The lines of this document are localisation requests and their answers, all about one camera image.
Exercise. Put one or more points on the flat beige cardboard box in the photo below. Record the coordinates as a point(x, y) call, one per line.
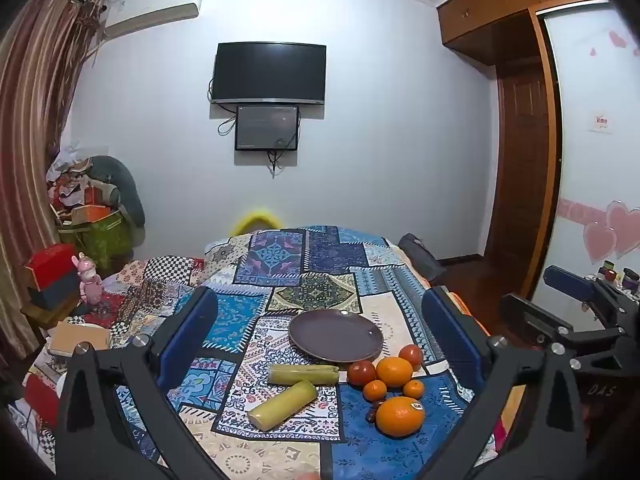
point(80, 337)

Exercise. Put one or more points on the blue patchwork blanket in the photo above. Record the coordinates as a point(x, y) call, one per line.
point(320, 270)

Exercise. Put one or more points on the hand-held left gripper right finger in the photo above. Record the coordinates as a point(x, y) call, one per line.
point(450, 340)

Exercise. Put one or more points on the small tangerine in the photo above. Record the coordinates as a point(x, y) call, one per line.
point(413, 389)
point(375, 391)

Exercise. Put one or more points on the yellow round object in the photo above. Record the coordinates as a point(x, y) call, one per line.
point(255, 219)

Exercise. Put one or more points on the black wall television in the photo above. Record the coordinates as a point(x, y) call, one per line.
point(270, 72)

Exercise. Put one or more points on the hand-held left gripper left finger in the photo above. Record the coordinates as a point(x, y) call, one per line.
point(187, 340)

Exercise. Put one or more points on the small red white notice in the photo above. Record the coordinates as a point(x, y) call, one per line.
point(600, 123)

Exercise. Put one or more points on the white sliding wardrobe door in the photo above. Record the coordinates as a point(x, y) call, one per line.
point(585, 170)

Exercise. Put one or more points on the pink rabbit toy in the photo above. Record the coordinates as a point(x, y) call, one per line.
point(89, 280)

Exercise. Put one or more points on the smooth green sugarcane piece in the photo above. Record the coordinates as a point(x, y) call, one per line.
point(282, 405)

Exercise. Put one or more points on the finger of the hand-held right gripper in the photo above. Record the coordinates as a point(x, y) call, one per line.
point(570, 282)
point(530, 317)

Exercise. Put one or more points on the white air conditioner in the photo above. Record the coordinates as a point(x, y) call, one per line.
point(150, 20)

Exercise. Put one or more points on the sugarcane piece with ragged end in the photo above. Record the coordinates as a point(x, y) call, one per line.
point(302, 374)

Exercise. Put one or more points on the red tomato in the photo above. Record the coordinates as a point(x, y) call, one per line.
point(361, 373)
point(411, 355)

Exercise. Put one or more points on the group of small jars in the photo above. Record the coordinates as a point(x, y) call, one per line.
point(617, 275)

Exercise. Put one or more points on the dark red jujube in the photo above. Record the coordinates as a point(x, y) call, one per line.
point(371, 414)

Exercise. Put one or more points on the green cardboard box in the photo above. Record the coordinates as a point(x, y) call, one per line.
point(100, 240)

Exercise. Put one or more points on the brown wooden door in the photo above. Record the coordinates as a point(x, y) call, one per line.
point(520, 160)

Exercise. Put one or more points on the red box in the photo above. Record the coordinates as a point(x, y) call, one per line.
point(50, 262)

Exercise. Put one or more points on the grey plush pillow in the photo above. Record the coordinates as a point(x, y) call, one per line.
point(127, 185)

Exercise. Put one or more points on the pink heart sticker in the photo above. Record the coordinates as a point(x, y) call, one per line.
point(622, 227)

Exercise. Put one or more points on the small black wall monitor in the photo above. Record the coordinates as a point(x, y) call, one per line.
point(267, 127)

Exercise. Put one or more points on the wooden overhead cabinet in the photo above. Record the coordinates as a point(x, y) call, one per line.
point(485, 15)

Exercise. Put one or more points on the black white checkered cloth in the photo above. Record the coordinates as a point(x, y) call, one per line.
point(170, 267)

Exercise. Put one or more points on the dark brown round plate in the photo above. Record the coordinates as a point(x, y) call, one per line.
point(335, 335)

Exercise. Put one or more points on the large orange with sticker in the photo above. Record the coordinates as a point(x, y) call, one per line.
point(397, 417)

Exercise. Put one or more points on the plain orange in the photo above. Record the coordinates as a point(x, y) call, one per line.
point(395, 371)

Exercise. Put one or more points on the brown striped curtain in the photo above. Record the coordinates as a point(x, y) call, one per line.
point(35, 110)

